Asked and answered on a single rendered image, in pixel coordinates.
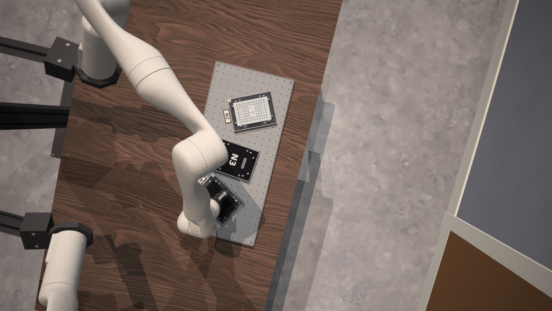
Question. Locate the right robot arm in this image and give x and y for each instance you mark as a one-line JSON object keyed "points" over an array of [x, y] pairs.
{"points": [[61, 279]]}

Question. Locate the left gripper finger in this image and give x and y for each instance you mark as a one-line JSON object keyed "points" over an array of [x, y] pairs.
{"points": [[224, 193]]}

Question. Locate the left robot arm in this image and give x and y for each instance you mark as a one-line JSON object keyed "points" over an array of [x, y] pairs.
{"points": [[105, 42]]}

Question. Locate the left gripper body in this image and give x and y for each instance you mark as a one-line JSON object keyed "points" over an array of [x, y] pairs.
{"points": [[218, 201]]}

